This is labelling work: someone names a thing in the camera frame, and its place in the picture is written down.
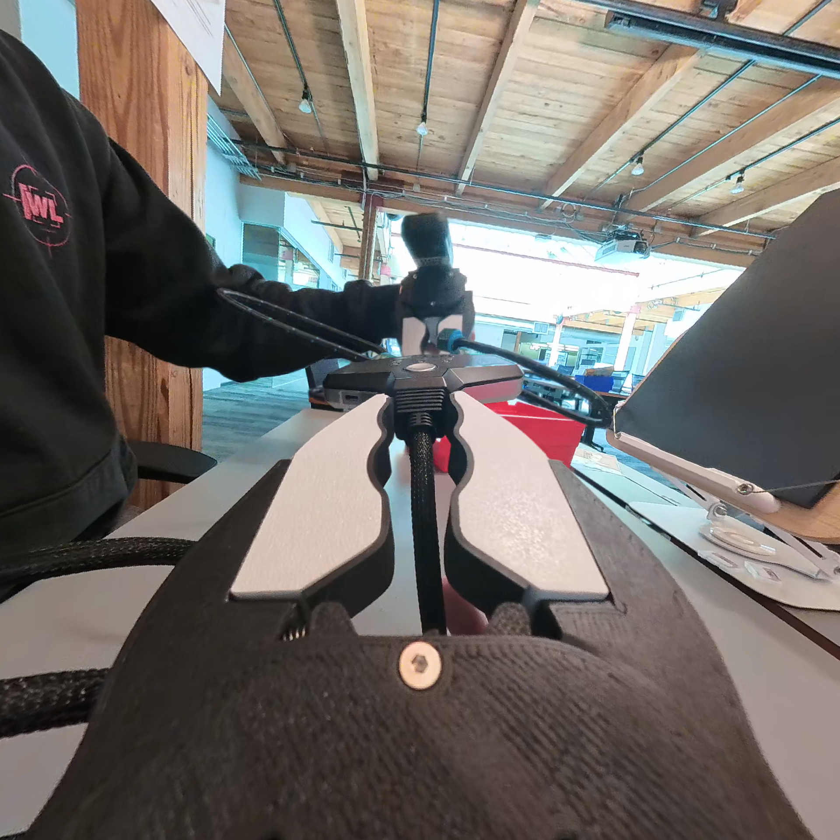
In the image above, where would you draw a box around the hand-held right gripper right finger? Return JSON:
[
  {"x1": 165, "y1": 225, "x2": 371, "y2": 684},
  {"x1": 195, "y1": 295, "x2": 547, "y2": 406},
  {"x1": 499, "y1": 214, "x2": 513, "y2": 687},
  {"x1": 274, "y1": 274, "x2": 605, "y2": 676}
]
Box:
[{"x1": 444, "y1": 390, "x2": 613, "y2": 618}]

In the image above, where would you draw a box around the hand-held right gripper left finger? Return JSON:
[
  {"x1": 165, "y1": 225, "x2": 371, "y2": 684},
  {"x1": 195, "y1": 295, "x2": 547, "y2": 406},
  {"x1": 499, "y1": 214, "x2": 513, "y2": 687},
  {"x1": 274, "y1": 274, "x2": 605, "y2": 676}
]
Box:
[{"x1": 228, "y1": 394, "x2": 396, "y2": 621}]

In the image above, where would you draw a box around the black braided HDMI cable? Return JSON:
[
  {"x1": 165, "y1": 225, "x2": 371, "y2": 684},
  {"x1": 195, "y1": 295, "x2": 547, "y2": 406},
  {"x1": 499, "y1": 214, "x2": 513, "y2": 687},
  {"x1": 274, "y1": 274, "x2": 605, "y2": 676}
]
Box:
[{"x1": 217, "y1": 287, "x2": 614, "y2": 427}]

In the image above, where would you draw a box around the black multiport hub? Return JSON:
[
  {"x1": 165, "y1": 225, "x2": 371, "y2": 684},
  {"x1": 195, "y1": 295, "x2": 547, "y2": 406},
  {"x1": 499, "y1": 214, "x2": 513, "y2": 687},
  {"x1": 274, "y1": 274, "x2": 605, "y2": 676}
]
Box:
[{"x1": 322, "y1": 353, "x2": 526, "y2": 413}]

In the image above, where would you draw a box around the black braided hub cable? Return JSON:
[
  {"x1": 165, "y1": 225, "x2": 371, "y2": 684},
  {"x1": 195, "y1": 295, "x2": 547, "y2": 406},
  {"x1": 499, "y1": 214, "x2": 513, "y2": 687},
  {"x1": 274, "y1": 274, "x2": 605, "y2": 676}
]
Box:
[{"x1": 392, "y1": 387, "x2": 455, "y2": 636}]

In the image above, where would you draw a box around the person's left forearm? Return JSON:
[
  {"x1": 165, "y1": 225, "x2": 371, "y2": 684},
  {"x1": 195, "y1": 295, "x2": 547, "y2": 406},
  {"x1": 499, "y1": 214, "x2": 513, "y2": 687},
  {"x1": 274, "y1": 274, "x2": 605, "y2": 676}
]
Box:
[{"x1": 217, "y1": 262, "x2": 403, "y2": 385}]

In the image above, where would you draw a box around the white desk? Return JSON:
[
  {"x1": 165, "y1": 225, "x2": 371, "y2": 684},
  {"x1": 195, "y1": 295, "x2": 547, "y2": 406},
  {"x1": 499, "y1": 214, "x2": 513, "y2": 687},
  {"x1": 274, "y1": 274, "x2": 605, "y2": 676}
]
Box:
[{"x1": 0, "y1": 394, "x2": 840, "y2": 840}]

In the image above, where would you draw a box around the red cloth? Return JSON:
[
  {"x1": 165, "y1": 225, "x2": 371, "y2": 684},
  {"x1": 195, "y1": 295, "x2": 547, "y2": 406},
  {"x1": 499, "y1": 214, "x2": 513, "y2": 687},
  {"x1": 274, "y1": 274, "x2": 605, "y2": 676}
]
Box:
[{"x1": 433, "y1": 400, "x2": 587, "y2": 468}]

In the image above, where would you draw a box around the black office chair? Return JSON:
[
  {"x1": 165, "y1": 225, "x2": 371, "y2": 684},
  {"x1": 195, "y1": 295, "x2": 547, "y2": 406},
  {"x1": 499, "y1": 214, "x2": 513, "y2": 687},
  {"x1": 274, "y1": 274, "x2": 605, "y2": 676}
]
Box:
[{"x1": 125, "y1": 438, "x2": 219, "y2": 487}]

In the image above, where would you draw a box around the white ceiling projector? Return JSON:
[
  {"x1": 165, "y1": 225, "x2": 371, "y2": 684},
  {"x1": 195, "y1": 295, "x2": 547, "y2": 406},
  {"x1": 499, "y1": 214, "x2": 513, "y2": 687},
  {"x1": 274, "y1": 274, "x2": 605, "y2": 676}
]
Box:
[{"x1": 594, "y1": 226, "x2": 652, "y2": 265}]

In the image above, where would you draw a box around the white folding stand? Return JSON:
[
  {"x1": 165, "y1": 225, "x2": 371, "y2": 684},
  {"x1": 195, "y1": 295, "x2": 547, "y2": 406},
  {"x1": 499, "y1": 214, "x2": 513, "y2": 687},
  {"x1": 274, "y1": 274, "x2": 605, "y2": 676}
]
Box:
[{"x1": 607, "y1": 430, "x2": 840, "y2": 581}]

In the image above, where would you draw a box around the wooden pillar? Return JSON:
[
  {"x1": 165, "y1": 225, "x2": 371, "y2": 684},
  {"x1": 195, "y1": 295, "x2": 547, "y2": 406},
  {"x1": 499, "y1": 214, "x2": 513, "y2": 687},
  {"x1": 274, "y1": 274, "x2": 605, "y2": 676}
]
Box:
[{"x1": 75, "y1": 0, "x2": 211, "y2": 513}]

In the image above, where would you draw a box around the person's black hoodie torso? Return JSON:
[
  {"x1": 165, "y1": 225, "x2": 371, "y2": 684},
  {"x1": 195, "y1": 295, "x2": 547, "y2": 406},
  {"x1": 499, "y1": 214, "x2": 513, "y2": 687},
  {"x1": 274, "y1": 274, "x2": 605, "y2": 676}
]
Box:
[{"x1": 0, "y1": 29, "x2": 227, "y2": 595}]

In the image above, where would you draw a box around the white paper sheet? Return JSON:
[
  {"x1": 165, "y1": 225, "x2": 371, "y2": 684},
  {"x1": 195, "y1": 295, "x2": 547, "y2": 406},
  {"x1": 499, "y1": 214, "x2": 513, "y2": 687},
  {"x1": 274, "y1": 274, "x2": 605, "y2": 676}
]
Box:
[{"x1": 150, "y1": 0, "x2": 227, "y2": 96}]

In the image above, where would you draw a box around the black ceiling track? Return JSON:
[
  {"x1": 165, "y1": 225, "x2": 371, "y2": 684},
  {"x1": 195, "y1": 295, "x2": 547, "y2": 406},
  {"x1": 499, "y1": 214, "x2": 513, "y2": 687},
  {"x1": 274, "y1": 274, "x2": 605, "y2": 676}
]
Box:
[{"x1": 604, "y1": 0, "x2": 840, "y2": 76}]

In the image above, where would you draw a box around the thick black braided cable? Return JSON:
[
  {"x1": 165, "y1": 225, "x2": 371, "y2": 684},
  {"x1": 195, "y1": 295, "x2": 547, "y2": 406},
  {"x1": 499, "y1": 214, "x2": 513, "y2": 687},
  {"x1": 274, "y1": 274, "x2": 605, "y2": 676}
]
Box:
[{"x1": 0, "y1": 537, "x2": 198, "y2": 739}]

